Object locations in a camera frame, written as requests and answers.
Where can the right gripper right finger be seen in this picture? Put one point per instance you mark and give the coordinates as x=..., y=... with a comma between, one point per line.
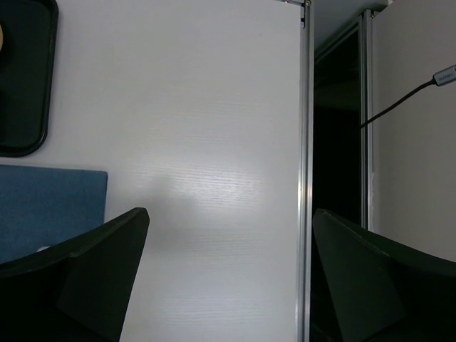
x=366, y=287

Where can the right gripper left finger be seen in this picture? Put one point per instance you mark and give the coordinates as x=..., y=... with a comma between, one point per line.
x=78, y=290

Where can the blue cloth placemat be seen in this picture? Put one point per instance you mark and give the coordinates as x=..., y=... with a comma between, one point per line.
x=42, y=207

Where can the black rectangular tray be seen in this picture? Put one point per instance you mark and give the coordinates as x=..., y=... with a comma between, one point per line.
x=28, y=46

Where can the round bun top right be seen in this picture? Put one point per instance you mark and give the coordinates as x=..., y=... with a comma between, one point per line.
x=1, y=37

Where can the white two-handled soup bowl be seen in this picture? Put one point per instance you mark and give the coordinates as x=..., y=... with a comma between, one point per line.
x=40, y=249

